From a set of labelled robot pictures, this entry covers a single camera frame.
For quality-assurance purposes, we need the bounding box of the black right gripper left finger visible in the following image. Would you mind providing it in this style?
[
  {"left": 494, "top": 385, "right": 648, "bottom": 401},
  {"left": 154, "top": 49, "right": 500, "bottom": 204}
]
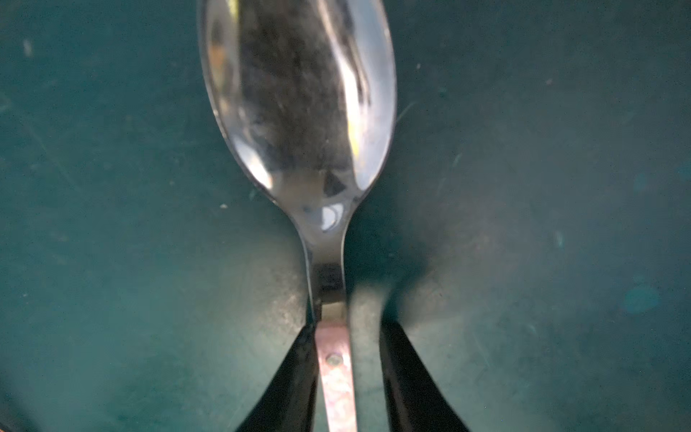
[{"left": 237, "top": 324, "right": 319, "bottom": 432}]

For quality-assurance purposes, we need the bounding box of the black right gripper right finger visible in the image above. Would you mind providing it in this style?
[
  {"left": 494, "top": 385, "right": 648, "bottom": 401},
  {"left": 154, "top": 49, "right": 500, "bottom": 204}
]
[{"left": 380, "top": 320, "right": 469, "bottom": 432}]

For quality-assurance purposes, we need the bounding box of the silver spoon pink handle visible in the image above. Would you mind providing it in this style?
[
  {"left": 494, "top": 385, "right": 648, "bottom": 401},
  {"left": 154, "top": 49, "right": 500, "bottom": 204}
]
[{"left": 198, "top": 1, "right": 397, "bottom": 431}]

